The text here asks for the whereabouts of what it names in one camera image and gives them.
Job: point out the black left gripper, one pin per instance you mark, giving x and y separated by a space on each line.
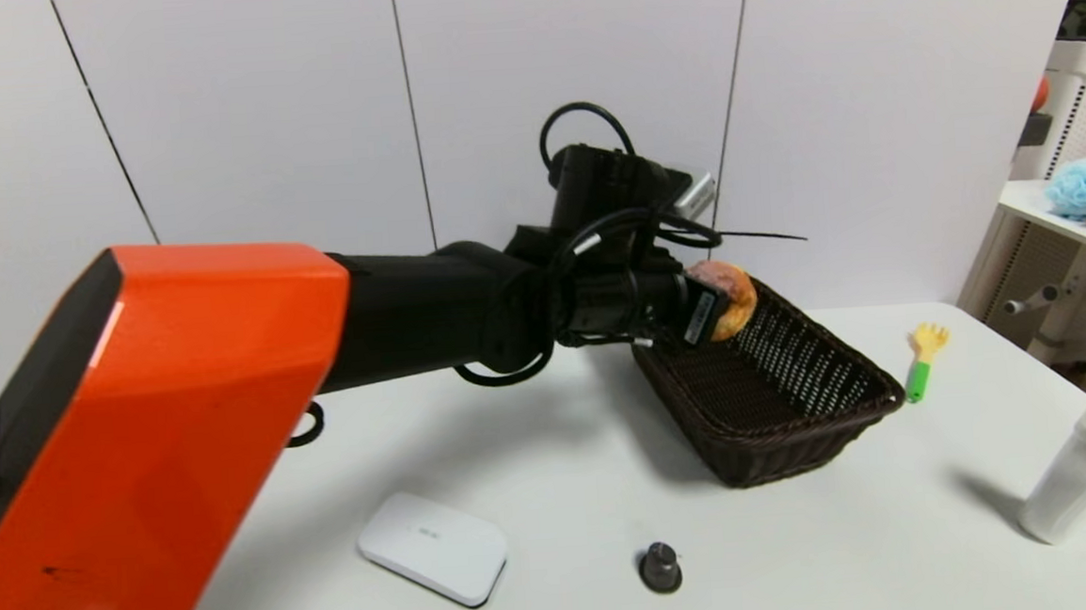
700 319

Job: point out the small dark grey knob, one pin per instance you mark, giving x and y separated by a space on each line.
660 568

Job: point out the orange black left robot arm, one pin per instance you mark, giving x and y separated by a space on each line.
182 412

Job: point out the dark brown woven basket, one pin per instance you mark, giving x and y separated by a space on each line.
775 395

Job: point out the flat white rectangular box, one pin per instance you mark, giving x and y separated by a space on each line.
432 547

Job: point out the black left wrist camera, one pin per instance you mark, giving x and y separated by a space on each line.
611 188

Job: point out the white side table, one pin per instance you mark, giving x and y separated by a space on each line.
1059 264

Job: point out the clear plastic bottle silver cap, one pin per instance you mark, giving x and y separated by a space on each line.
1076 470

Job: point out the yellow green toy fork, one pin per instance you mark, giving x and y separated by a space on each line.
922 364

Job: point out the round brown bread bun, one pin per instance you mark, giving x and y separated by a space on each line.
737 297

